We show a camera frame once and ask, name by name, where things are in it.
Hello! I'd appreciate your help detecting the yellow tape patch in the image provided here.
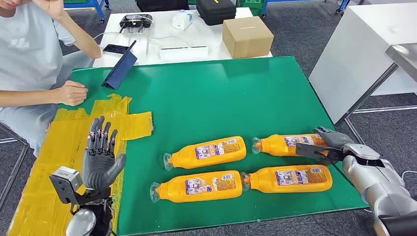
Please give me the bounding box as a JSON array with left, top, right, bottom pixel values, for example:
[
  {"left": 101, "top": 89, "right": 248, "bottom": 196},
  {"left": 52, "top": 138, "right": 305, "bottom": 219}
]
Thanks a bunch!
[{"left": 6, "top": 93, "right": 154, "bottom": 236}]

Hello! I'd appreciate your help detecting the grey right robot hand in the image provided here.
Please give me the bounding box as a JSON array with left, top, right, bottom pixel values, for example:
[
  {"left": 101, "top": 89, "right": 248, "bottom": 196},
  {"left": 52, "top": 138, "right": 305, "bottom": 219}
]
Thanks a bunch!
[{"left": 314, "top": 126, "right": 355, "bottom": 152}]

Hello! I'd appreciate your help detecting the green table mat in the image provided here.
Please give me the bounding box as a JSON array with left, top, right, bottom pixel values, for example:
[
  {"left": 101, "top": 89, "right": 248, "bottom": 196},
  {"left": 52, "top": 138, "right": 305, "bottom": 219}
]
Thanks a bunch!
[{"left": 59, "top": 56, "right": 369, "bottom": 236}]

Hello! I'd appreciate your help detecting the grey metal chair frame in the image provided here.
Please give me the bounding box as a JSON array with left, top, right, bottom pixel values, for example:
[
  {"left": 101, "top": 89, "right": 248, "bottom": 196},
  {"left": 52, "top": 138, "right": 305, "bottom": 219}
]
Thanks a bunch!
[{"left": 0, "top": 122, "right": 30, "bottom": 209}]

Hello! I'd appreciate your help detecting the orange detergent bottle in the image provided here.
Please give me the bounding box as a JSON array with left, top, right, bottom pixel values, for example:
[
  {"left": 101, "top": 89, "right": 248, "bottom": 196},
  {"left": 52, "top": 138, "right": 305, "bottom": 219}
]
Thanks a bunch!
[
  {"left": 149, "top": 170, "right": 244, "bottom": 204},
  {"left": 241, "top": 165, "right": 333, "bottom": 194},
  {"left": 163, "top": 136, "right": 247, "bottom": 171},
  {"left": 251, "top": 133, "right": 329, "bottom": 157}
]

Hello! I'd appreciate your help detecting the steel table top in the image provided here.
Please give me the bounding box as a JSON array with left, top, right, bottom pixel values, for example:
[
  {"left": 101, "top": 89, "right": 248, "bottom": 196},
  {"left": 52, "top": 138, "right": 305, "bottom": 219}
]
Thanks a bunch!
[{"left": 385, "top": 42, "right": 417, "bottom": 82}]

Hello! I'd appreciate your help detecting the black hard carrying case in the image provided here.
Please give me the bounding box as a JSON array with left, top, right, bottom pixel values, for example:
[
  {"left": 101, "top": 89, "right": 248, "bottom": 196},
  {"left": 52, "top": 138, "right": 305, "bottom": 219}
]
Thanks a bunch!
[{"left": 196, "top": 0, "right": 237, "bottom": 26}]

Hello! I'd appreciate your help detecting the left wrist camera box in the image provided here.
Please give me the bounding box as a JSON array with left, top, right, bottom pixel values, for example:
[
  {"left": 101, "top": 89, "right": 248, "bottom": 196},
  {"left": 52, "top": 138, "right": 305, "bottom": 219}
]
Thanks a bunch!
[{"left": 49, "top": 166, "right": 84, "bottom": 205}]

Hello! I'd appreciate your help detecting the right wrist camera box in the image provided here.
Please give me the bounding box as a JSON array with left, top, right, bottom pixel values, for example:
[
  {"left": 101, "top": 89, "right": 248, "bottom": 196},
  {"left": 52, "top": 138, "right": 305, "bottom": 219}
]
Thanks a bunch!
[{"left": 295, "top": 142, "right": 344, "bottom": 165}]

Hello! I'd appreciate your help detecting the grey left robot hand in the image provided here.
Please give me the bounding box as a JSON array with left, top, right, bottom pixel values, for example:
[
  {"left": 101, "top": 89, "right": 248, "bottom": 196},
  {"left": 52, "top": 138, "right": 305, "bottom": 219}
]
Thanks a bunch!
[{"left": 81, "top": 116, "right": 127, "bottom": 192}]

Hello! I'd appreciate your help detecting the green plastic crate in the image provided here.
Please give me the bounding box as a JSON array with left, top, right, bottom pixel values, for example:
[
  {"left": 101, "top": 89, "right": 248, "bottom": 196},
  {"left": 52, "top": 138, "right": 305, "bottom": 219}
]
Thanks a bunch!
[{"left": 236, "top": 0, "right": 265, "bottom": 17}]

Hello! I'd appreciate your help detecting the person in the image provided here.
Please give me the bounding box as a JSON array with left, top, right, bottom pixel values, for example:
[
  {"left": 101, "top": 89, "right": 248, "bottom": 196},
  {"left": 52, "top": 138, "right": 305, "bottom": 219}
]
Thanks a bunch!
[{"left": 0, "top": 0, "right": 102, "bottom": 157}]

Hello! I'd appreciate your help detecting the black smartphone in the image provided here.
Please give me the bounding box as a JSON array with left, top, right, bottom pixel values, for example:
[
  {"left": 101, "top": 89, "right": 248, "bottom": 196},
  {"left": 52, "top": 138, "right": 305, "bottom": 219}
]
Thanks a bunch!
[{"left": 102, "top": 44, "right": 129, "bottom": 55}]

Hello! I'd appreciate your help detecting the white cabinet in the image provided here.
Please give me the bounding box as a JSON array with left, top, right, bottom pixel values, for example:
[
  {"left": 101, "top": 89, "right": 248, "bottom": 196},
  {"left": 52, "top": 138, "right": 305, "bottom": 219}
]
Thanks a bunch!
[{"left": 308, "top": 2, "right": 417, "bottom": 125}]

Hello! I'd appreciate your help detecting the white table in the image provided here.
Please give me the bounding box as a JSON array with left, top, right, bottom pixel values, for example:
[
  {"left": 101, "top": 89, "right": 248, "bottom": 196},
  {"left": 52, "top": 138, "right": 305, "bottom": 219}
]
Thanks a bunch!
[{"left": 92, "top": 7, "right": 273, "bottom": 68}]

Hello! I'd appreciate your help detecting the black bag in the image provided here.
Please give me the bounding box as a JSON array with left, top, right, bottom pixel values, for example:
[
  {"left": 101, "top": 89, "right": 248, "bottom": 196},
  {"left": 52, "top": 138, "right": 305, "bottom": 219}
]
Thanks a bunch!
[{"left": 136, "top": 0, "right": 190, "bottom": 12}]

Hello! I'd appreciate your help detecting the blue metal cart frame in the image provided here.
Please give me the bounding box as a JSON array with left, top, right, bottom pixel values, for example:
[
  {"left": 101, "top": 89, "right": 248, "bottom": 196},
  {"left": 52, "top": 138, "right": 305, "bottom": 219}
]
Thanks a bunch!
[
  {"left": 260, "top": 0, "right": 351, "bottom": 18},
  {"left": 63, "top": 0, "right": 111, "bottom": 24}
]

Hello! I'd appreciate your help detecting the person's right hand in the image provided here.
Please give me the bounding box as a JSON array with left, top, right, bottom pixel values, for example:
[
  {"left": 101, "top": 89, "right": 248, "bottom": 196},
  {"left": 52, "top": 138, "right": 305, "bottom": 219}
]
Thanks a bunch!
[{"left": 58, "top": 81, "right": 89, "bottom": 107}]

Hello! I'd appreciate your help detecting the dark blue tablet case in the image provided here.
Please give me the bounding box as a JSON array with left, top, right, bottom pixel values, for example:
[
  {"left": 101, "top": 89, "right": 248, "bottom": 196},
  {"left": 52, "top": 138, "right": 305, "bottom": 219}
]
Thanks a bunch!
[{"left": 101, "top": 39, "right": 139, "bottom": 90}]

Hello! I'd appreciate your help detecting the small white tissue box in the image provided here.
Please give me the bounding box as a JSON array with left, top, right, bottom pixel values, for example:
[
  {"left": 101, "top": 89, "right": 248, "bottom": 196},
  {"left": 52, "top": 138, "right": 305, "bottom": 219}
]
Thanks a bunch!
[{"left": 172, "top": 9, "right": 193, "bottom": 31}]

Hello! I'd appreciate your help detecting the grey metal table frame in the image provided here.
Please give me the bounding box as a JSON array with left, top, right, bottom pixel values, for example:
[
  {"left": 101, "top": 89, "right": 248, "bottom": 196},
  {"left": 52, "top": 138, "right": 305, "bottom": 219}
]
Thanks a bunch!
[{"left": 333, "top": 62, "right": 417, "bottom": 147}]

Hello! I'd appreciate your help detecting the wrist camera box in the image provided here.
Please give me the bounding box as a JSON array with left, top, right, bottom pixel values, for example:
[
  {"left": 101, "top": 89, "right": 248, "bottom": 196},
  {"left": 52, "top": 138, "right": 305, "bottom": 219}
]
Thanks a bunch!
[
  {"left": 295, "top": 142, "right": 344, "bottom": 165},
  {"left": 49, "top": 166, "right": 84, "bottom": 205}
]

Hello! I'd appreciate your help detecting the brown cardboard box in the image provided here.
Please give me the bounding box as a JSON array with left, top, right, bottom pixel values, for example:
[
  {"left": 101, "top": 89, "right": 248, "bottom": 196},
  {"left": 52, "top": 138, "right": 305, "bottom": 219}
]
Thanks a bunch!
[{"left": 222, "top": 16, "right": 274, "bottom": 59}]

